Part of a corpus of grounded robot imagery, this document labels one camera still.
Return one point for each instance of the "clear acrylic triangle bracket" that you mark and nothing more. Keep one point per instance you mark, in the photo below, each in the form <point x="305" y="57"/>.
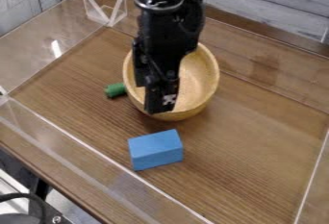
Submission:
<point x="105" y="14"/>

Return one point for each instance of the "small green cylinder toy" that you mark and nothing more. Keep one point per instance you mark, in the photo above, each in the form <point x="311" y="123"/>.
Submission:
<point x="115" y="90"/>

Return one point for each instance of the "light wooden bowl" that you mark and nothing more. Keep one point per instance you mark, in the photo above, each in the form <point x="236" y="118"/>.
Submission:
<point x="200" y="81"/>

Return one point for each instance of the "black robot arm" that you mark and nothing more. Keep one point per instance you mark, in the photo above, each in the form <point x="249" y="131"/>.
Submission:
<point x="162" y="6"/>

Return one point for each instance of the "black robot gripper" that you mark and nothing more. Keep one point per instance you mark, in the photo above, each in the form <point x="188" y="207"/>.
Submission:
<point x="167" y="37"/>

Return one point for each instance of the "blue foam block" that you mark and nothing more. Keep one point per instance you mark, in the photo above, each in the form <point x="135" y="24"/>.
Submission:
<point x="155" y="149"/>

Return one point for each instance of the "black metal base plate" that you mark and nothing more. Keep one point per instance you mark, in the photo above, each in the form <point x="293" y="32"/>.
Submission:
<point x="52" y="215"/>

